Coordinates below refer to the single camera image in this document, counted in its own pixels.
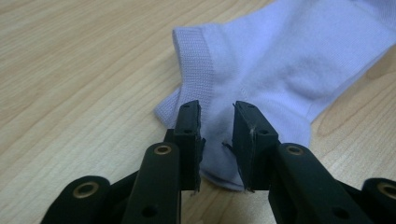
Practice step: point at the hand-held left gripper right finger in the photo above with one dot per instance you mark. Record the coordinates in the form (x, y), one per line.
(253, 149)

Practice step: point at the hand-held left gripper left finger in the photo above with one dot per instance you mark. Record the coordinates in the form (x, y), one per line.
(188, 149)

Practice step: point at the light purple sock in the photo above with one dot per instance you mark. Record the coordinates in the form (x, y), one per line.
(280, 62)

